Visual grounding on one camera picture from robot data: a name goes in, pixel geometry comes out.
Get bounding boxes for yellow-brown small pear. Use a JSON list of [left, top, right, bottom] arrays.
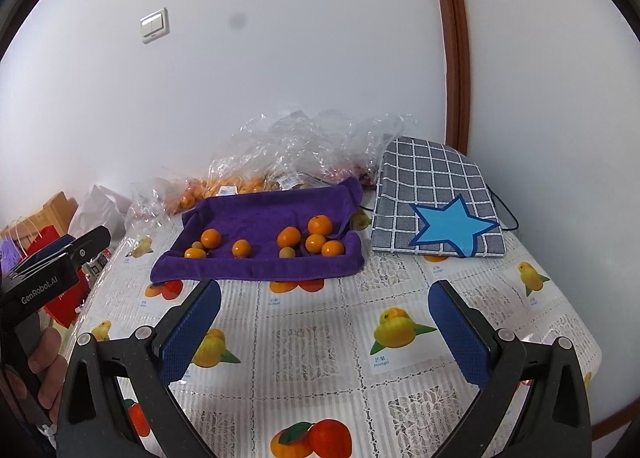
[[279, 247, 296, 259]]

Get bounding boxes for large orange mandarin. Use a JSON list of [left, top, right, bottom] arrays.
[[307, 215, 333, 237]]

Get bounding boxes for left hand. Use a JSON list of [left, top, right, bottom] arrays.
[[4, 327, 67, 419]]

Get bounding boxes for red paper bag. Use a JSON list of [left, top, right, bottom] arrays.
[[26, 225, 89, 328]]

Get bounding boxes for orange mandarin on table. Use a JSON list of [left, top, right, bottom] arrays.
[[183, 247, 207, 259], [305, 234, 326, 255], [321, 241, 345, 257], [200, 229, 222, 250], [231, 238, 252, 259]]

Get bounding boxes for white plastic bag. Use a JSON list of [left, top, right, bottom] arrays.
[[67, 184, 131, 243]]

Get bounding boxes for white lace fruit tablecloth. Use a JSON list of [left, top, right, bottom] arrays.
[[59, 206, 602, 457]]

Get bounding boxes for purple towel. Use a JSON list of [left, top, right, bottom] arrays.
[[150, 178, 364, 284]]

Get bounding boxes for clear plastic fruit bags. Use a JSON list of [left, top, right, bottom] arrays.
[[125, 111, 416, 227]]

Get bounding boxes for white wall switch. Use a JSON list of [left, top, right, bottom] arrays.
[[140, 8, 170, 44]]

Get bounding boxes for brown wooden door frame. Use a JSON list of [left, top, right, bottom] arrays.
[[438, 0, 472, 154]]

